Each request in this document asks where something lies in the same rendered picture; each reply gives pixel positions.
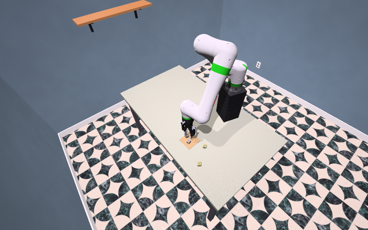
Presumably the peach flat mat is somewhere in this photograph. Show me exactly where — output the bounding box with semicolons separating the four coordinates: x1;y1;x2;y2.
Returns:
180;132;200;149

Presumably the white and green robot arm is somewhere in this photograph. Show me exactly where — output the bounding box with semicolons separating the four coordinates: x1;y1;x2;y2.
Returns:
180;34;248;124

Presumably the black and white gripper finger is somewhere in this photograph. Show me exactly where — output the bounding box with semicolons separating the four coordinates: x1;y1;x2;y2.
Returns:
188;126;196;139
181;122;187;136

